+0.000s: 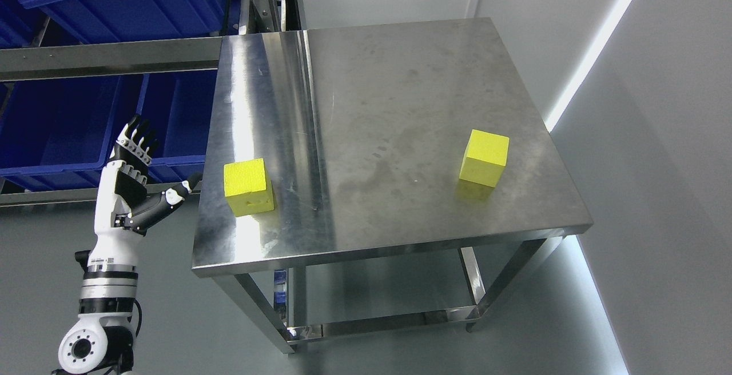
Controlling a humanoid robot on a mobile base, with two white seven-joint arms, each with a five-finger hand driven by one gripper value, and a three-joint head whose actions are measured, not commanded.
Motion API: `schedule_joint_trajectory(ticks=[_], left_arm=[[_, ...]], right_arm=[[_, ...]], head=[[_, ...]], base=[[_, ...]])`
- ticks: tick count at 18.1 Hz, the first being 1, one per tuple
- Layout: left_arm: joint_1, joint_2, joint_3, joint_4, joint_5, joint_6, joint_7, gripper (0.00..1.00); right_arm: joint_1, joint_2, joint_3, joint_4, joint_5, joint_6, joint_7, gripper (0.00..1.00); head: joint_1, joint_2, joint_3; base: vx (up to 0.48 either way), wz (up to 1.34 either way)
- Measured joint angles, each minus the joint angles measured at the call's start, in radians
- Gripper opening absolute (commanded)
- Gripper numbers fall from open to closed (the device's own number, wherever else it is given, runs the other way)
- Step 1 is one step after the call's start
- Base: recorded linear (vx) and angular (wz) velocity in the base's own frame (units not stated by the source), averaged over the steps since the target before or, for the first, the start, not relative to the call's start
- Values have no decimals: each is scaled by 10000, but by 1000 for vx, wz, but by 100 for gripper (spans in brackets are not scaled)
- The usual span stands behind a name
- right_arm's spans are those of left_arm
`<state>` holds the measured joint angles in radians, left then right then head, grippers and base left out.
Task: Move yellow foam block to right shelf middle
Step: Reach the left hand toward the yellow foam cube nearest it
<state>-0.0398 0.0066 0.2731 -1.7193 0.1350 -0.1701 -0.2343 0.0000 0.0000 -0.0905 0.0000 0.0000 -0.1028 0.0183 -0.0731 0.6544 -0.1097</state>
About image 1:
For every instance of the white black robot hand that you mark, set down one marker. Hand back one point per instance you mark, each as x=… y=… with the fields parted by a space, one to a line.
x=124 y=210

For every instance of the yellow foam block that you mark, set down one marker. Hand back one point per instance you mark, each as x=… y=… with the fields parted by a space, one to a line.
x=485 y=158
x=248 y=188

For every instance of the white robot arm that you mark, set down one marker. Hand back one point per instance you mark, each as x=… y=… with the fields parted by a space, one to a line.
x=109 y=320

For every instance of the blue plastic bin left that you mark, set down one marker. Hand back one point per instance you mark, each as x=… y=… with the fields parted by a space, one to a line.
x=57 y=134

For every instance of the blue plastic bin right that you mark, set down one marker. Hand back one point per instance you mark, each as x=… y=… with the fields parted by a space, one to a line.
x=179 y=107

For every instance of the stainless steel table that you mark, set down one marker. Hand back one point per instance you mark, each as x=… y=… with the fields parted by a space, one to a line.
x=363 y=131

